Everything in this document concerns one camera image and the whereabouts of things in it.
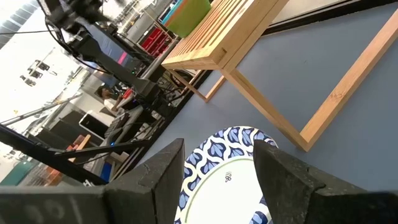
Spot red storage bins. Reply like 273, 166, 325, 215
141, 27, 172, 58

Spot blue patterned paper bowl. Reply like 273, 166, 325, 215
173, 126, 279, 224

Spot black metal frame bar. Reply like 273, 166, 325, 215
0, 123, 150, 187

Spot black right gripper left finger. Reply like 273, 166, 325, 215
0, 138, 186, 224

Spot green plastic bowl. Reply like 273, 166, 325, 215
167, 0, 213, 39

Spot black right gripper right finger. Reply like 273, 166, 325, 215
253, 139, 398, 224

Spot bamboo slatted shelf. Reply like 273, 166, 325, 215
160, 0, 398, 153

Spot person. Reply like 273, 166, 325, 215
95, 86, 135, 116

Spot black white-framed monitor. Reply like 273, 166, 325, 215
78, 110, 110, 140

